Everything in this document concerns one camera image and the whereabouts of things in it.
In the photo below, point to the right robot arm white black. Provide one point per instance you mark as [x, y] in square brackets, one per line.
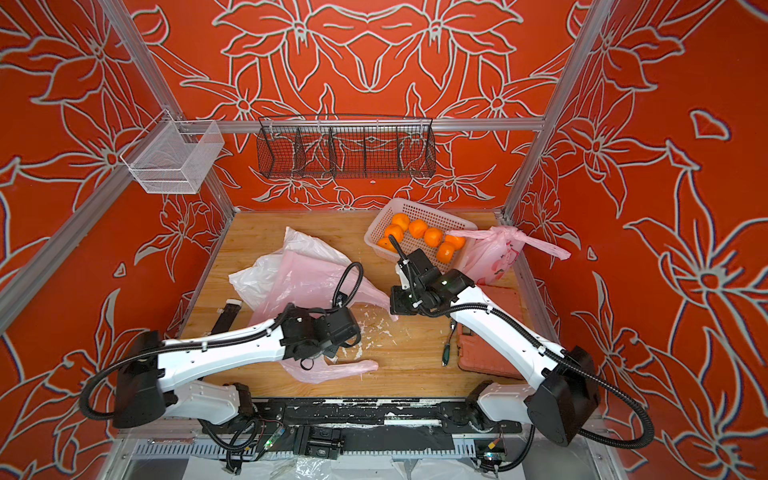
[563, 387]

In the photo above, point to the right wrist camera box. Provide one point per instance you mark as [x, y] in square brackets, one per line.
[416, 271]

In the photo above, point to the white wire wall basket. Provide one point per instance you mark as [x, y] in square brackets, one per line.
[171, 156]

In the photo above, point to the white plastic bag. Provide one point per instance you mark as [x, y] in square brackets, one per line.
[253, 284]

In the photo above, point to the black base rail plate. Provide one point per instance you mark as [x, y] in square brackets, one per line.
[331, 427]

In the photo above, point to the black wire wall basket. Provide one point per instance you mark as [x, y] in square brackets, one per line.
[347, 147]

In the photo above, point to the red plastic tool case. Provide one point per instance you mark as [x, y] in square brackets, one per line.
[478, 356]

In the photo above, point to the white perforated plastic basket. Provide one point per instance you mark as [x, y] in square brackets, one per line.
[432, 216]

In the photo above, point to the green handled screwdriver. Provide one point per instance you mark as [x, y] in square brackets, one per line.
[446, 352]

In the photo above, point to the plain pink plastic bag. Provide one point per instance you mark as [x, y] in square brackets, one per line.
[308, 283]

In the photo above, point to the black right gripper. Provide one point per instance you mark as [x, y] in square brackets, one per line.
[400, 303]

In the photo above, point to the pink printed plastic bag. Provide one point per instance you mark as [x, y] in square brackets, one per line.
[492, 252]

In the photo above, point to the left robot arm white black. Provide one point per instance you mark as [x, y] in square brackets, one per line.
[155, 377]

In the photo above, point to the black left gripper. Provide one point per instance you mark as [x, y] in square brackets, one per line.
[334, 351]

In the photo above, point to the orange fruit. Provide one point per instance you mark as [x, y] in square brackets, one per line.
[457, 242]
[401, 220]
[386, 244]
[394, 231]
[445, 253]
[433, 237]
[418, 228]

